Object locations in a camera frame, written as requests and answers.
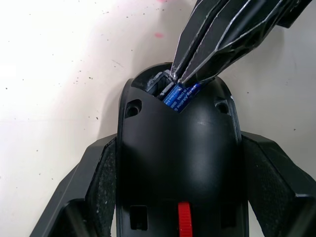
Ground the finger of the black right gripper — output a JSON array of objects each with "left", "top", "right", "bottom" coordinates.
[
  {"left": 178, "top": 0, "right": 282, "bottom": 84},
  {"left": 171, "top": 0, "right": 227, "bottom": 82}
]

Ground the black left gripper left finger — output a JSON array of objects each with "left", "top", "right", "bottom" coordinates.
[{"left": 29, "top": 134, "right": 119, "bottom": 237}]

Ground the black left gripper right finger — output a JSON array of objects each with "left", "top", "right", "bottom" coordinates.
[{"left": 239, "top": 130, "right": 316, "bottom": 237}]

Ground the blue AA battery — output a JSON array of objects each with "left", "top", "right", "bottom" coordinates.
[{"left": 162, "top": 82, "right": 202, "bottom": 116}]

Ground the black mouse base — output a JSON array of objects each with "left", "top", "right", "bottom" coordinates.
[{"left": 116, "top": 61, "right": 249, "bottom": 237}]

